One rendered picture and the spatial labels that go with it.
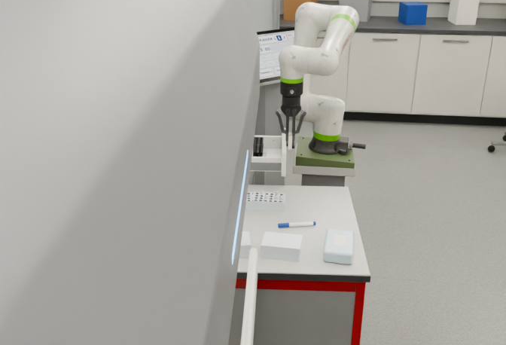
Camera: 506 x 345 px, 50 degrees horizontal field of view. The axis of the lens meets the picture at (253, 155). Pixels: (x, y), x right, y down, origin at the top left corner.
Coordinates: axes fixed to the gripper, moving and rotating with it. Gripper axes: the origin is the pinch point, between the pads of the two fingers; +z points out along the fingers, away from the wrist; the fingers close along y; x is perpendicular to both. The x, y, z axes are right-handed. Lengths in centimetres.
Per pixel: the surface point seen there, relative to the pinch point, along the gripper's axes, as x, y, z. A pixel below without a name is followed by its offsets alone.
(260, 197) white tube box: -25.1, -11.3, 13.7
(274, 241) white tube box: -59, -6, 12
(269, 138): 14.5, -9.0, 4.9
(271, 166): -9.8, -7.6, 7.1
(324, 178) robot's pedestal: 15.9, 16.5, 24.7
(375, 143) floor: 233, 80, 94
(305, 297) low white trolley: -68, 5, 27
